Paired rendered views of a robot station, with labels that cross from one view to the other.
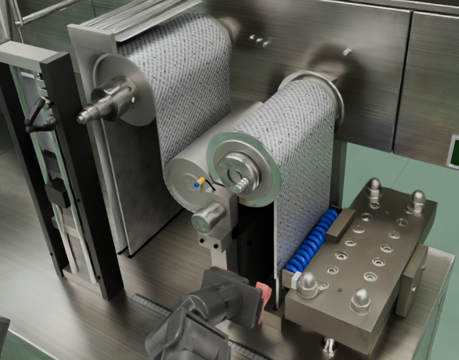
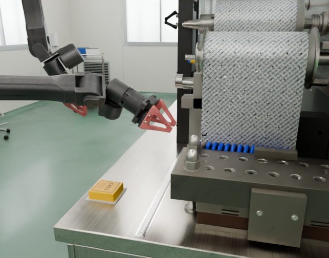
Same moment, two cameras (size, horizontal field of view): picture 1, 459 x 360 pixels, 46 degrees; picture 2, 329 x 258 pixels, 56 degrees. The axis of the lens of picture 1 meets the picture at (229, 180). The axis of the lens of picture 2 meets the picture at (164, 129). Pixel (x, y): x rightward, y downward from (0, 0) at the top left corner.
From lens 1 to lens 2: 96 cm
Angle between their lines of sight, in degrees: 63
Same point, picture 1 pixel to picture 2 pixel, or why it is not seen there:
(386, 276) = (236, 176)
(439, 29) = not seen: outside the picture
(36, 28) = not seen: hidden behind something
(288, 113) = (253, 34)
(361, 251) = (255, 165)
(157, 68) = (226, 7)
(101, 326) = (159, 145)
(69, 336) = (150, 140)
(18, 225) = not seen: hidden behind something
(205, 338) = (87, 80)
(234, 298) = (134, 99)
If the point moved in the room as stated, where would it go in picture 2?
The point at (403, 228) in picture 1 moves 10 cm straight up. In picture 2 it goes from (311, 180) to (319, 132)
